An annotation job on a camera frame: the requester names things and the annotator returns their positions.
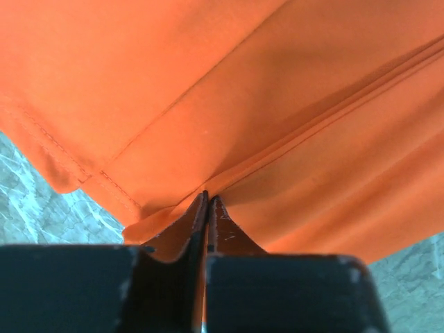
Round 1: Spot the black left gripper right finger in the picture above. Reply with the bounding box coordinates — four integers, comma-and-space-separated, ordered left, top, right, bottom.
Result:
205, 197, 390, 333

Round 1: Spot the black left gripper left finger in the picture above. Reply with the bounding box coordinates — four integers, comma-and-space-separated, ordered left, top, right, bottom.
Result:
1, 192, 209, 332

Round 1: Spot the orange t shirt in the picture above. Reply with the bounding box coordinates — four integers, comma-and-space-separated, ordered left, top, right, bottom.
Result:
0, 0, 444, 333

